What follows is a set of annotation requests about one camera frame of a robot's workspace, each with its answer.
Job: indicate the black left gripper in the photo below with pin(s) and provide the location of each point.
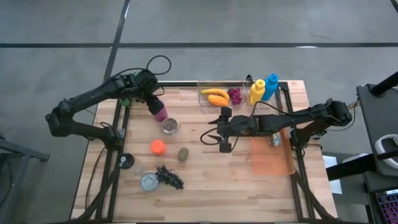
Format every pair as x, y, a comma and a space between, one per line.
147, 87

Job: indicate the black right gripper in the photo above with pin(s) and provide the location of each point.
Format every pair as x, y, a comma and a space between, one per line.
236, 126

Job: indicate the orange toy fruit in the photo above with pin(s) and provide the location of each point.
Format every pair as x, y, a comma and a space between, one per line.
217, 101

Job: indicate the purple plastic bottle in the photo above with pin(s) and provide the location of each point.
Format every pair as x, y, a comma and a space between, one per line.
161, 116

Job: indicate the yellow toy banana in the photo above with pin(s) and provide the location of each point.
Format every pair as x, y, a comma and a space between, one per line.
214, 91

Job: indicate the red toy grapes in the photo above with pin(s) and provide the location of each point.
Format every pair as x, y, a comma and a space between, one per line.
235, 96

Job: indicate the brown toy kiwi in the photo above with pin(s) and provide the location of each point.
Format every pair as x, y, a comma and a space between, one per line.
183, 154

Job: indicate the silver tin can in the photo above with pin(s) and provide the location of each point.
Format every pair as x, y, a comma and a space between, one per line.
149, 182
169, 126

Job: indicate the yellow plastic bottle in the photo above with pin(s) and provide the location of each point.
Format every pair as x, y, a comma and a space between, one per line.
257, 91

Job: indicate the labelled tuna can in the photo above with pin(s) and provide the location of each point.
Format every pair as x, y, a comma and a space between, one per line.
275, 140

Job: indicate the blue plastic bottle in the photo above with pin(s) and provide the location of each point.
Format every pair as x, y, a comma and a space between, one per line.
270, 85

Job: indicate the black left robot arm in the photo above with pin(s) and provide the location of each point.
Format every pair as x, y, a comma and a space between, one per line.
90, 95

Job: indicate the potted green plant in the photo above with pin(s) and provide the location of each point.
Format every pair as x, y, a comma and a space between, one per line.
126, 102

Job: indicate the clear plastic bin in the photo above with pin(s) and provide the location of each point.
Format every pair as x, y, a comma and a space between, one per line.
214, 84
277, 102

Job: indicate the orange round container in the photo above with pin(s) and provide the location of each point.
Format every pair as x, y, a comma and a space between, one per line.
158, 147

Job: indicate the orange translucent bin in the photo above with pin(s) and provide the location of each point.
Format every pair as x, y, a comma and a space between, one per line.
270, 161

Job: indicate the black toy grapes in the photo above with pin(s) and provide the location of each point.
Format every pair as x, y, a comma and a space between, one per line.
169, 178

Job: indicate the white paper sheet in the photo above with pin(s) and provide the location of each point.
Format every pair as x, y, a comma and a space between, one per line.
329, 161

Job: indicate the grey metal stand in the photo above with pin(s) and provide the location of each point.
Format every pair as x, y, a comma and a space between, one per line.
25, 151

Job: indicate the black desk beam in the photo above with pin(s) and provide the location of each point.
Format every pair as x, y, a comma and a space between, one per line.
351, 168

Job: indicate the white curved object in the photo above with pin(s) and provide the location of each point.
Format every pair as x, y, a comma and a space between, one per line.
378, 143

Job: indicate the black operator desk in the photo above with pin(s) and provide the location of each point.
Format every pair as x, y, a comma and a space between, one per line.
385, 118

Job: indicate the black slanted bar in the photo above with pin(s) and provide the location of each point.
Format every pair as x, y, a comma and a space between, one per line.
385, 84

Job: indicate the lit keyboard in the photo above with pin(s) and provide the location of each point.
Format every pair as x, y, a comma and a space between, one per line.
388, 207

